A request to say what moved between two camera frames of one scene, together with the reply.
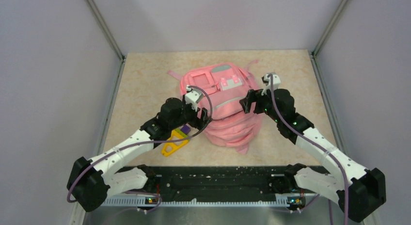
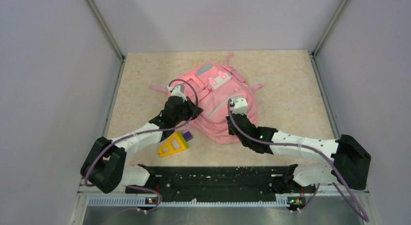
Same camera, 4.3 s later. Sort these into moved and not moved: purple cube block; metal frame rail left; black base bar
Moved: purple cube block
Not moved: black base bar; metal frame rail left
